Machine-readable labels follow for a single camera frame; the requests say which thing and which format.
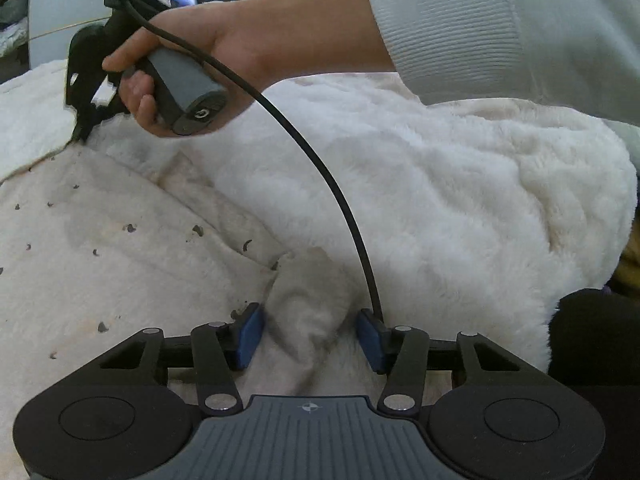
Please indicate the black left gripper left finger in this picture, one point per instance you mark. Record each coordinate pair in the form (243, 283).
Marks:
(245, 335)

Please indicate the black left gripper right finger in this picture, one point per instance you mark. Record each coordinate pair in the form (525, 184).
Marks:
(379, 343)

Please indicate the white fluffy fleece garment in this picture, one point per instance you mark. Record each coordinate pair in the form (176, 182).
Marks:
(478, 217)

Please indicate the right forearm white sleeve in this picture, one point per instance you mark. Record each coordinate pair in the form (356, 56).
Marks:
(582, 54)

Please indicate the person's right hand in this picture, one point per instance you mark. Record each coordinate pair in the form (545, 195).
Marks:
(200, 55)

